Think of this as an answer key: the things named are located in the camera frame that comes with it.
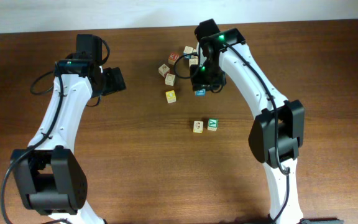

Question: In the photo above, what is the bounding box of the plain top wooden block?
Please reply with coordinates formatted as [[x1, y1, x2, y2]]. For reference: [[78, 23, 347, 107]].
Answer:
[[191, 49, 198, 58]]

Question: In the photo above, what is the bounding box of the red sided wooden block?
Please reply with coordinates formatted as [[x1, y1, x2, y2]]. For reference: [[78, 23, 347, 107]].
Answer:
[[189, 58, 198, 67]]

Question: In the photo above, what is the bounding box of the yellow sided picture block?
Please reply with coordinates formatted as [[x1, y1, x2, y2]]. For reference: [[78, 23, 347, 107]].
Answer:
[[193, 121, 203, 133]]

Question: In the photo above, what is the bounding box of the picture top wooden block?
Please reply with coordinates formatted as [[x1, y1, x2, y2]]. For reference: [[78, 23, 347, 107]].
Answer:
[[158, 63, 170, 78]]

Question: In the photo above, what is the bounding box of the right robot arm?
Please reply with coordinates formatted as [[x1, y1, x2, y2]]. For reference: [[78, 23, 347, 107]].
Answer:
[[190, 27, 305, 223]]

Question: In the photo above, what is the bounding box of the blue bordered wooden block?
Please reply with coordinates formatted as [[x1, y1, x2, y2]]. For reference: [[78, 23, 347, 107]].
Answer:
[[195, 89, 206, 96]]

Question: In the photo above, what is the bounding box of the red letter wooden block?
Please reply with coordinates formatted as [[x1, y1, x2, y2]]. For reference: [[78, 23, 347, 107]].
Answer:
[[168, 53, 180, 65]]

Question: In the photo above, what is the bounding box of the green V wooden block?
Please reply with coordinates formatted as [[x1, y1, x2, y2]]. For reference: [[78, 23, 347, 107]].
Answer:
[[207, 118, 219, 131]]

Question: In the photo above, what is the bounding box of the blue sided wooden block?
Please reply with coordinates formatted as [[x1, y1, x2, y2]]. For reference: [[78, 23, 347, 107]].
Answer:
[[183, 46, 194, 59]]

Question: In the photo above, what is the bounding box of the green N wooden block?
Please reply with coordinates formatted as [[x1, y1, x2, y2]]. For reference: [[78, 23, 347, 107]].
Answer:
[[165, 73, 176, 86]]

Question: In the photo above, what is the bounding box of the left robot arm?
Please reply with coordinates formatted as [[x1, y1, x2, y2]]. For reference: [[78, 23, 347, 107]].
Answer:
[[8, 60, 126, 223]]

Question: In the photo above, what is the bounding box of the yellow wooden block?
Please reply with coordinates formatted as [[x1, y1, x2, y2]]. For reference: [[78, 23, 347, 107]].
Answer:
[[165, 90, 177, 103]]

